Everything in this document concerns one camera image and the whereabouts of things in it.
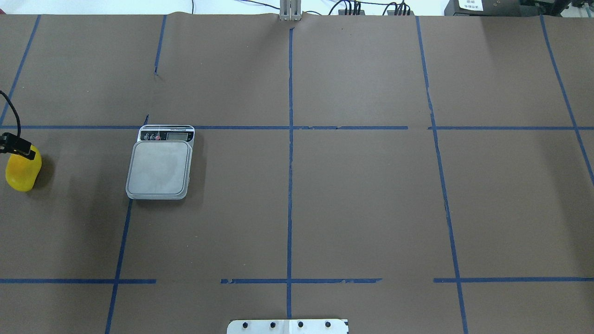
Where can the silver digital kitchen scale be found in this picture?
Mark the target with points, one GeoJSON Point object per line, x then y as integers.
{"type": "Point", "coordinates": [160, 162]}

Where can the aluminium frame post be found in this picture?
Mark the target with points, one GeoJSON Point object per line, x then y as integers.
{"type": "Point", "coordinates": [290, 10]}

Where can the black usb hub right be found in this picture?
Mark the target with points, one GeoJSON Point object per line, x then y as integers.
{"type": "Point", "coordinates": [403, 10]}

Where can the black usb hub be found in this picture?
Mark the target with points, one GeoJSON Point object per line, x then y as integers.
{"type": "Point", "coordinates": [403, 10]}
{"type": "Point", "coordinates": [354, 11]}

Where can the black usb hub left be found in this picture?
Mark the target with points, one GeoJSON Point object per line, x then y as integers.
{"type": "Point", "coordinates": [354, 11]}

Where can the black computer box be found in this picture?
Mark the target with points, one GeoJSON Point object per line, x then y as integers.
{"type": "Point", "coordinates": [490, 8]}

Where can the yellow mango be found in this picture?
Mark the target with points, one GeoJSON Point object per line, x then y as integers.
{"type": "Point", "coordinates": [21, 173]}

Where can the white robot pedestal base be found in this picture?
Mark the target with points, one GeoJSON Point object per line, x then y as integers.
{"type": "Point", "coordinates": [289, 326]}

